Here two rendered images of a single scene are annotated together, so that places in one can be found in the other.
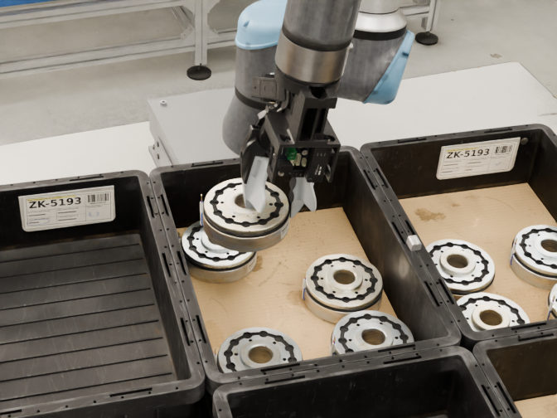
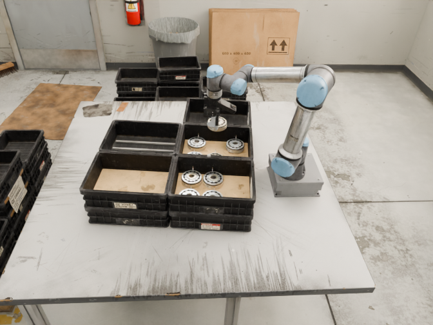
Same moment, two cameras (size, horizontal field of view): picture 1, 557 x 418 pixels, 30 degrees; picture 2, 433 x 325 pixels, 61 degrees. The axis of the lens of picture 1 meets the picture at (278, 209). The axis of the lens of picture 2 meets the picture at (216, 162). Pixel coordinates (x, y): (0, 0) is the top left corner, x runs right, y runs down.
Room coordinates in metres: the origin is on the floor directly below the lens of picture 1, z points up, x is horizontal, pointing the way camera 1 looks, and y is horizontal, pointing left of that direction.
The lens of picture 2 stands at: (1.51, -1.56, 2.08)
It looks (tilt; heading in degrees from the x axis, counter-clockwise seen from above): 39 degrees down; 108
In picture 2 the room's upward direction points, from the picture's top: 3 degrees clockwise
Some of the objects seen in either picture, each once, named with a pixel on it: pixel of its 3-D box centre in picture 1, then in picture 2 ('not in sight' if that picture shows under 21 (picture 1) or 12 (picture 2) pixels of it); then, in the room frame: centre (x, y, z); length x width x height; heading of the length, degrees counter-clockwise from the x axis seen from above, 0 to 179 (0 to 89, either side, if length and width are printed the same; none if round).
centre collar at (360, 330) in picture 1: (373, 337); not in sight; (0.90, -0.13, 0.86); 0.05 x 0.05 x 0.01
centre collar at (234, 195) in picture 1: (246, 201); not in sight; (0.97, 0.04, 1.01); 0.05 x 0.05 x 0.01
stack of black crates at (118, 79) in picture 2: not in sight; (139, 89); (-0.29, 1.30, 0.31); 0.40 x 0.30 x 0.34; 23
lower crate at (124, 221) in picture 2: not in sight; (133, 196); (0.69, -0.43, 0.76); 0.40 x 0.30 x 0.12; 18
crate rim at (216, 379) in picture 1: (292, 255); (216, 141); (0.98, -0.02, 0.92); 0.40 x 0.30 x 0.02; 18
